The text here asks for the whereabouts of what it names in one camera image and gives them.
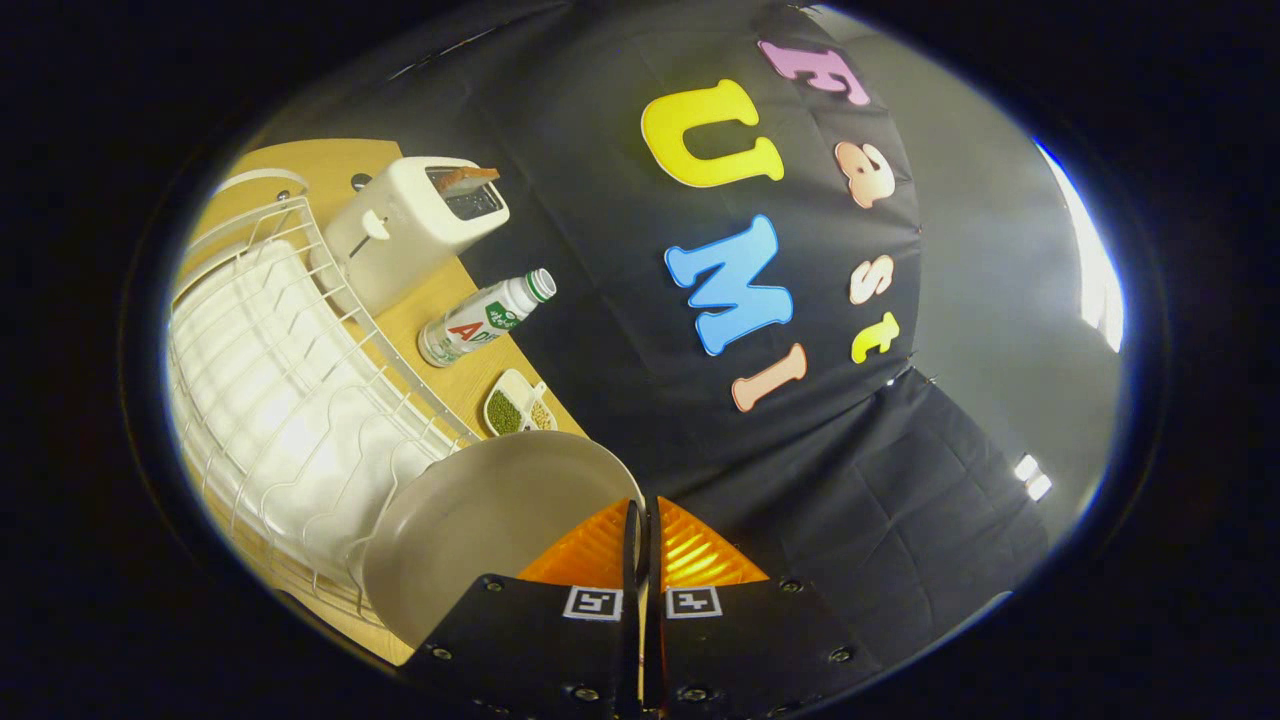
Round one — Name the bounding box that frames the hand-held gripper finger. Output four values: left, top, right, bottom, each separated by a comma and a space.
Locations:
400, 498, 646, 720
645, 495, 886, 720

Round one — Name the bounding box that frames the beige round plate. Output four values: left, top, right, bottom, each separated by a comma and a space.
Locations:
360, 432, 646, 649

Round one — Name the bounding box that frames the white wire dish rack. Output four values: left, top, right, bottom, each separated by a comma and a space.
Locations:
165, 168, 486, 626

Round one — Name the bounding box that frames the white divided dish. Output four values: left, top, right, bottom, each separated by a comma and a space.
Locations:
483, 368, 559, 437

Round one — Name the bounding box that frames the black backdrop cloth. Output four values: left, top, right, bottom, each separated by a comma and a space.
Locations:
250, 0, 1051, 671

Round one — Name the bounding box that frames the white drink bottle green cap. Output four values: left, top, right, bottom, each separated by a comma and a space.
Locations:
417, 268, 557, 369

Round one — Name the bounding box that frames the white toaster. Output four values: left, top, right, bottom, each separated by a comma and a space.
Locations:
310, 157, 511, 316

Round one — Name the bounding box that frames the brown toast slice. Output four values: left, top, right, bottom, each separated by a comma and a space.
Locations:
433, 167, 501, 196

